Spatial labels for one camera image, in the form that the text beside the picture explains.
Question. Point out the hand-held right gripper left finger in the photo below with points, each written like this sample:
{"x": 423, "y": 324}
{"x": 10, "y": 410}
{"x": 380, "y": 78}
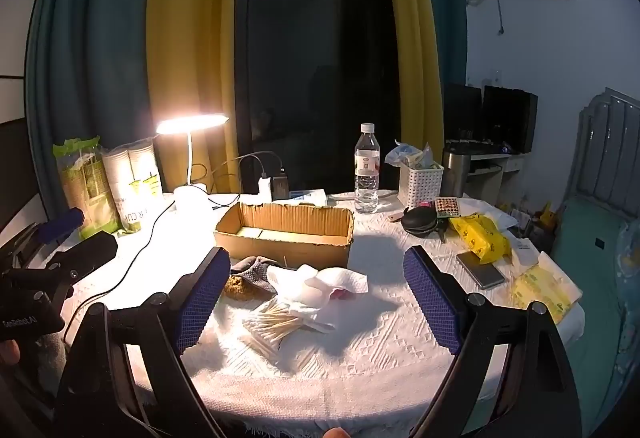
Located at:
{"x": 200, "y": 303}

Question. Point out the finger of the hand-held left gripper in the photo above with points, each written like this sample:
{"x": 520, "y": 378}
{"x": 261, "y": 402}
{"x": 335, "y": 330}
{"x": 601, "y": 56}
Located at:
{"x": 60, "y": 223}
{"x": 90, "y": 248}

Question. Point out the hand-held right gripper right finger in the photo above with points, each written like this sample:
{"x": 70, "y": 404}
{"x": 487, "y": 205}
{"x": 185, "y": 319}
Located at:
{"x": 432, "y": 303}

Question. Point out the brown fuzzy plush toy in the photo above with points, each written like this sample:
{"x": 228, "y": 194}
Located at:
{"x": 240, "y": 288}

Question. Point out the grey dotted sock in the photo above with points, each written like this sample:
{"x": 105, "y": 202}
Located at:
{"x": 255, "y": 270}

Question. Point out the pink fluffy pompom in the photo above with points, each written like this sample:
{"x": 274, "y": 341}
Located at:
{"x": 340, "y": 293}

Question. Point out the cardboard box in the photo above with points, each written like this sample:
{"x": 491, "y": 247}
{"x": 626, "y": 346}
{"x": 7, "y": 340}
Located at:
{"x": 280, "y": 243}

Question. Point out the person's left hand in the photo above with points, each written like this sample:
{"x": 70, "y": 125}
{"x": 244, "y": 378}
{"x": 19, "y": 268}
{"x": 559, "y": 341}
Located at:
{"x": 7, "y": 354}

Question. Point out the green plastic bag pack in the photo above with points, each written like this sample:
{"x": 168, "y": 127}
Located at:
{"x": 85, "y": 188}

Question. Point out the grey smartphone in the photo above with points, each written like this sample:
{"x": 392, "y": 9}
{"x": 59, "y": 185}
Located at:
{"x": 481, "y": 269}

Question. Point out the pile of cotton swabs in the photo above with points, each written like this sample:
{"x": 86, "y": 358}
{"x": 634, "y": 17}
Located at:
{"x": 272, "y": 320}

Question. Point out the pack of paper cups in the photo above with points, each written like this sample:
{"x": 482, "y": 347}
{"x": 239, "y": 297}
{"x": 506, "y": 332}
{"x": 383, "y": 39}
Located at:
{"x": 132, "y": 183}

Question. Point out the black round zip case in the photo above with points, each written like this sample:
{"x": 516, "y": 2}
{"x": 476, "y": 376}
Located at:
{"x": 422, "y": 222}

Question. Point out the yellow plastic packet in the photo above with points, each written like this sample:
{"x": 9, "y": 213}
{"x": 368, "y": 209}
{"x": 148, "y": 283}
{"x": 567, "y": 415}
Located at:
{"x": 482, "y": 238}

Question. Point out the white tablecloth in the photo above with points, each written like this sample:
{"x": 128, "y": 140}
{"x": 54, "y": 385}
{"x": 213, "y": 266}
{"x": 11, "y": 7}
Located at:
{"x": 360, "y": 358}

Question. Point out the tan folding knife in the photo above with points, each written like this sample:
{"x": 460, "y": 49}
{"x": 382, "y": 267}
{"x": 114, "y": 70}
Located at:
{"x": 396, "y": 217}

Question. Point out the small checkered box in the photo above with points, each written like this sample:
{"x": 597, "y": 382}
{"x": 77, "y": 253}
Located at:
{"x": 446, "y": 207}

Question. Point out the small pink box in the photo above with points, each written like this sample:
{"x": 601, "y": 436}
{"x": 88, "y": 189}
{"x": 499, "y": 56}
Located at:
{"x": 427, "y": 204}

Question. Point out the yellow tissue pack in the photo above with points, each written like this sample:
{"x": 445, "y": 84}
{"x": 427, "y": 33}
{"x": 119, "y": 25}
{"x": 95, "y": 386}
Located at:
{"x": 545, "y": 290}

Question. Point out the white perforated basket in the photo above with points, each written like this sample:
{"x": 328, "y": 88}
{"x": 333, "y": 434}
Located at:
{"x": 420, "y": 185}

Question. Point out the steel trash can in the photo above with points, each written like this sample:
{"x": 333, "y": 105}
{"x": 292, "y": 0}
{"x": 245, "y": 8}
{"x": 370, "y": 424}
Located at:
{"x": 455, "y": 173}

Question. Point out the white charger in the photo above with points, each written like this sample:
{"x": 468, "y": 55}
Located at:
{"x": 265, "y": 188}

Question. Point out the white computer desk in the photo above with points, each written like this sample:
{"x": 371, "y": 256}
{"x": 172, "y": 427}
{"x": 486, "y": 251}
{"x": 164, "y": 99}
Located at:
{"x": 495, "y": 178}

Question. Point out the black charger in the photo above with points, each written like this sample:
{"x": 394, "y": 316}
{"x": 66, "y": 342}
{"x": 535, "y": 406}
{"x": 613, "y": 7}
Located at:
{"x": 280, "y": 188}

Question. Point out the clear plastic water bottle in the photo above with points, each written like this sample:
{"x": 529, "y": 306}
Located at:
{"x": 366, "y": 178}

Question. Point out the white power strip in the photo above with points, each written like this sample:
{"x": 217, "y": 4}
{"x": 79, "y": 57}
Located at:
{"x": 310, "y": 197}

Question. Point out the crumpled blue plastic bag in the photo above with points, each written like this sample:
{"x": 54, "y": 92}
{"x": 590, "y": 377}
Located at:
{"x": 402, "y": 153}

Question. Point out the white desk lamp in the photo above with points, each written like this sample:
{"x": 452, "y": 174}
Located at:
{"x": 192, "y": 123}

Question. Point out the black monitor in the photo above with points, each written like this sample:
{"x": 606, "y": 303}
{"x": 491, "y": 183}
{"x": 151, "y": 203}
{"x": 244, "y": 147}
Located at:
{"x": 507, "y": 118}
{"x": 462, "y": 110}

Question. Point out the yellow curtain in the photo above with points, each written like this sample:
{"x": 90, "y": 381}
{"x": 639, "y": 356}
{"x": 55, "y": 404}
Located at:
{"x": 195, "y": 28}
{"x": 415, "y": 43}

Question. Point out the dark glass window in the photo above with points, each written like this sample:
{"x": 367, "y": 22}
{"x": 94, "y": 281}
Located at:
{"x": 315, "y": 43}

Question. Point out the grey metal bed frame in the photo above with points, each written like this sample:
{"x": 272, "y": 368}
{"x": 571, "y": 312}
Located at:
{"x": 607, "y": 143}

